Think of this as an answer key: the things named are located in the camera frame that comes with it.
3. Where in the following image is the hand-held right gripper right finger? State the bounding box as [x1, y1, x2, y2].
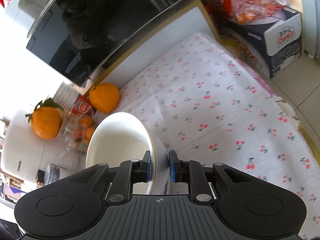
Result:
[169, 150, 258, 203]

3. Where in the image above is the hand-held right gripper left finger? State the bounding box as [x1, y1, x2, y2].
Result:
[60, 151, 153, 205]

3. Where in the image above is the white bowl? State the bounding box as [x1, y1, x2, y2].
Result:
[85, 112, 168, 196]

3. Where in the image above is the cherry print tablecloth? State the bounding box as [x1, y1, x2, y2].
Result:
[100, 32, 320, 240]

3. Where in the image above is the glass jar of small oranges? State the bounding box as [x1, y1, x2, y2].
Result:
[59, 110, 97, 156]

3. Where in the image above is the stack of paper cups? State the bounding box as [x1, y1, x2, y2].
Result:
[53, 82, 97, 117]

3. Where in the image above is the dark filled clear jar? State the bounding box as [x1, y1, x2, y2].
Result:
[37, 163, 62, 188]

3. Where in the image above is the large orange with leaves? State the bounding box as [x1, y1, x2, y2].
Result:
[25, 98, 63, 141]

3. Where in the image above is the white kitchen appliance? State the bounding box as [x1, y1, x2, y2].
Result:
[0, 110, 88, 183]

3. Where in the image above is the black microwave oven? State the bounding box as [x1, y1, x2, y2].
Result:
[5, 0, 201, 88]

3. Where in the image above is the blue and white cardboard box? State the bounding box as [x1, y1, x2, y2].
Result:
[219, 5, 303, 79]

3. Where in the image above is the plastic bag of small oranges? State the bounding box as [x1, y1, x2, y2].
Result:
[228, 0, 288, 26]

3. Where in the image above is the white refrigerator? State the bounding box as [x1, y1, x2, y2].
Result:
[303, 0, 320, 61]

